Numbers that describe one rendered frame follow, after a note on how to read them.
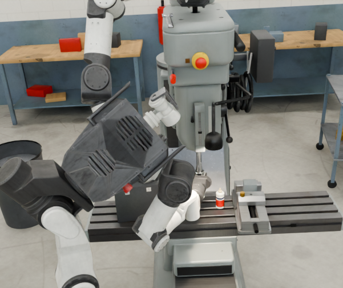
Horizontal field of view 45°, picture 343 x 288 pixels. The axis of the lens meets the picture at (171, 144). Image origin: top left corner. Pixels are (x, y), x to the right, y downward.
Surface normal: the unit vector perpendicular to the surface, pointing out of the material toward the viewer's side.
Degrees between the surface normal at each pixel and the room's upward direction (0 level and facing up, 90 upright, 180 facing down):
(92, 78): 63
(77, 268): 90
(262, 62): 90
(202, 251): 0
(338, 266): 0
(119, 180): 75
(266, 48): 90
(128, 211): 90
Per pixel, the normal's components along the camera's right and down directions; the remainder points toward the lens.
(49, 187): 0.39, 0.40
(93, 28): -0.15, -0.05
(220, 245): -0.05, -0.89
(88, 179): -0.12, 0.19
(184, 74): 0.01, 0.45
